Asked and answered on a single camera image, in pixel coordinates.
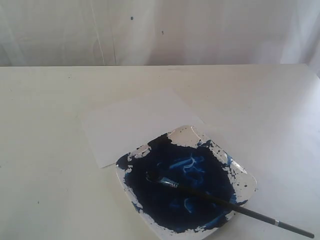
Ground white paper sheet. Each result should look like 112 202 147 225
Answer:
81 88 203 168

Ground white backdrop curtain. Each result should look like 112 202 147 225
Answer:
0 0 320 68

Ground black paintbrush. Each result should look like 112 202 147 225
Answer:
146 171 315 239

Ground white square paint plate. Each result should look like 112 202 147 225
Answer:
116 125 257 240

